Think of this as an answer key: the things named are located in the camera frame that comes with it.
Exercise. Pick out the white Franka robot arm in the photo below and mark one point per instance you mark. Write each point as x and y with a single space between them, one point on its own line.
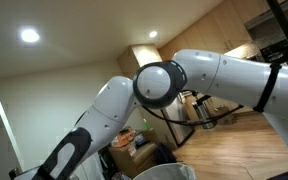
230 76

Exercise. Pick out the green bottle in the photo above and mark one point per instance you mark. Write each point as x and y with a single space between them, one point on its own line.
146 124

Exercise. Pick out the stainless steel refrigerator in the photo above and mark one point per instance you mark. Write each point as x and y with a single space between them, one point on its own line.
179 128

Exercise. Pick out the orange box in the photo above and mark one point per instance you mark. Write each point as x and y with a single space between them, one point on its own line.
122 138

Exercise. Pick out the small round ceiling light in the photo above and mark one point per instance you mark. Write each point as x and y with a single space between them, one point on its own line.
153 34

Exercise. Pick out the dark backpack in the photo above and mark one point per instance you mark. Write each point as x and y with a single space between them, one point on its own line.
165 154

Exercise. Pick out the stainless steel trash can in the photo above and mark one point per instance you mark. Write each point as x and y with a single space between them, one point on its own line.
205 118

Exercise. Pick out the large brown cardboard box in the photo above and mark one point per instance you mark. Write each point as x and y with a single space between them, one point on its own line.
134 160

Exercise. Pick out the grey laundry basket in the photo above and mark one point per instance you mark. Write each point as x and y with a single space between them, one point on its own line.
167 171

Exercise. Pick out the small cardboard box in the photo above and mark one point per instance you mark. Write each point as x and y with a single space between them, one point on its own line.
225 116

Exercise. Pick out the wooden kitchen cabinets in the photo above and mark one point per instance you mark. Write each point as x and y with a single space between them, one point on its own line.
214 30

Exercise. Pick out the large round ceiling light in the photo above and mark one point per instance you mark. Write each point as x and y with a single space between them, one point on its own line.
29 35

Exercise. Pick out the black range hood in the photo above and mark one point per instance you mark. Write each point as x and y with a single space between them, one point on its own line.
274 46

